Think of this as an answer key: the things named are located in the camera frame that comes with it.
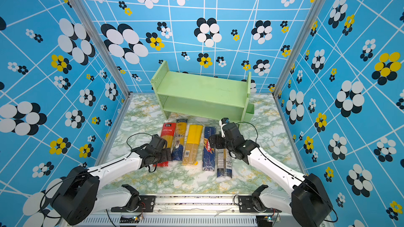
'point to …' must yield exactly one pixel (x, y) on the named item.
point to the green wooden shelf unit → (201, 95)
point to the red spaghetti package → (168, 134)
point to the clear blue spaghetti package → (224, 163)
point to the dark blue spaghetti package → (209, 161)
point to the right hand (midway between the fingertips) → (217, 137)
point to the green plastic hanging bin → (250, 112)
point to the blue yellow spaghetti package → (179, 146)
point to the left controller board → (129, 219)
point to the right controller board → (264, 220)
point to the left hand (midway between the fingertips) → (166, 154)
